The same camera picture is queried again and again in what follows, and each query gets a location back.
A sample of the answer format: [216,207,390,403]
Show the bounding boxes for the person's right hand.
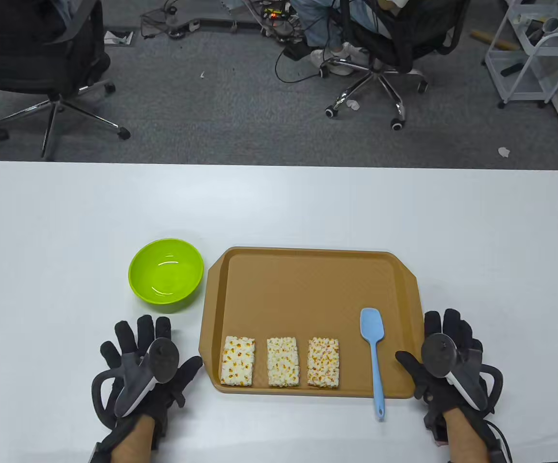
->
[395,309,504,442]

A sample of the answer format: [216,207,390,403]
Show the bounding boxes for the person's left hand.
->
[92,315,205,451]

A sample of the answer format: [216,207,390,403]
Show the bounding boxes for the black white hand controller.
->
[114,338,180,418]
[420,333,489,412]

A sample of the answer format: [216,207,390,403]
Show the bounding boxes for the light blue dessert shovel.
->
[360,308,386,421]

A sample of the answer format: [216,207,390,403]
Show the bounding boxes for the lime green plastic bowl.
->
[128,238,204,305]

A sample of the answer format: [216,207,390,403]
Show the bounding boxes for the white orange-speckled rice cake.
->
[219,336,256,387]
[266,337,301,388]
[307,337,341,389]

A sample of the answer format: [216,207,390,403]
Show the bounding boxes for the brown plastic food tray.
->
[199,246,420,399]

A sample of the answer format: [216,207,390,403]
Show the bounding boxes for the person's right forearm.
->
[445,408,494,463]

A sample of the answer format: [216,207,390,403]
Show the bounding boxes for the person's left forearm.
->
[110,416,158,463]

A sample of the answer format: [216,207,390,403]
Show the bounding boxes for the white booklet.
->
[104,30,135,47]

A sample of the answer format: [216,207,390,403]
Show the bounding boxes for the white metal utility cart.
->
[482,0,558,109]

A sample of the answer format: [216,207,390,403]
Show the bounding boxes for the black office chair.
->
[325,0,472,132]
[0,0,131,160]

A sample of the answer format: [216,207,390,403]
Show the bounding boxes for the wooden stick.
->
[471,30,520,52]

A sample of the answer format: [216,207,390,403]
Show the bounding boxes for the black left wrist camera band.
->
[90,440,115,463]

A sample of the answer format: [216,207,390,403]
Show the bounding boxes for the black wrist camera band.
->
[90,440,115,463]
[484,420,513,463]

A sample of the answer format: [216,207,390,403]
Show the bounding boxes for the black right wrist camera band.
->
[484,420,513,463]

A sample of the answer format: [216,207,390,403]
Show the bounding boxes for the black floor cable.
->
[274,39,330,83]

